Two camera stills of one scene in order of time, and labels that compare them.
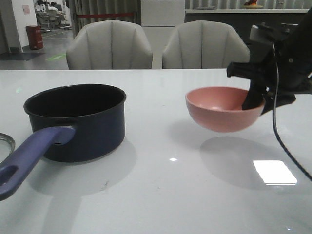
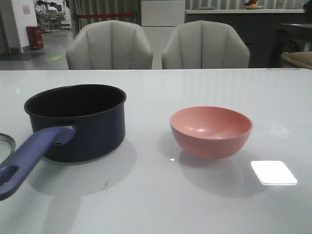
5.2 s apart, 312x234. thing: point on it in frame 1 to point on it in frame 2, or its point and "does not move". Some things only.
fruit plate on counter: (251, 7) does not move
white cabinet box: (162, 12) does not move
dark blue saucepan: (70, 123) does not move
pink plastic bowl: (220, 108) to (210, 131)
